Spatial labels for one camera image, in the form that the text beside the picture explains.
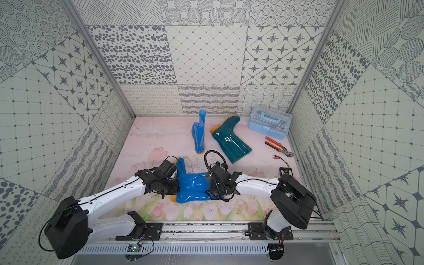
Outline blue rubber boot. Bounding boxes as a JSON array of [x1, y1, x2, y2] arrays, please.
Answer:
[[171, 158, 232, 204], [192, 109, 206, 154]]

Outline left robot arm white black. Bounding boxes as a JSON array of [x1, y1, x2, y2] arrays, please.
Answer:
[[42, 160, 182, 259]]

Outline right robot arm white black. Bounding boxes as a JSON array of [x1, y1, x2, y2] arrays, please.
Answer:
[[204, 150, 316, 233]]

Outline green rubber boot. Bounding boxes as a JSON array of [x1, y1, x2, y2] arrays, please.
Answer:
[[210, 115, 252, 164]]

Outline light blue plastic toolbox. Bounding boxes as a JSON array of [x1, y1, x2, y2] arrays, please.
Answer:
[[248, 106, 292, 140]]

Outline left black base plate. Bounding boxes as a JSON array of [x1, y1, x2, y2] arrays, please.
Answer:
[[115, 223, 163, 241]]

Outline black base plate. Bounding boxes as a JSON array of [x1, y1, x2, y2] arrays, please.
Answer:
[[115, 223, 163, 241], [245, 223, 294, 241]]

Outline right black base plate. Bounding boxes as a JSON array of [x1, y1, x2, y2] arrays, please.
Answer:
[[245, 223, 294, 241]]

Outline red black cable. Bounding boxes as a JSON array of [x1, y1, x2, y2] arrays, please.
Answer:
[[272, 155, 292, 170]]

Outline orange handled pliers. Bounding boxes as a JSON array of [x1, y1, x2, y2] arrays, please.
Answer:
[[265, 136, 294, 157]]

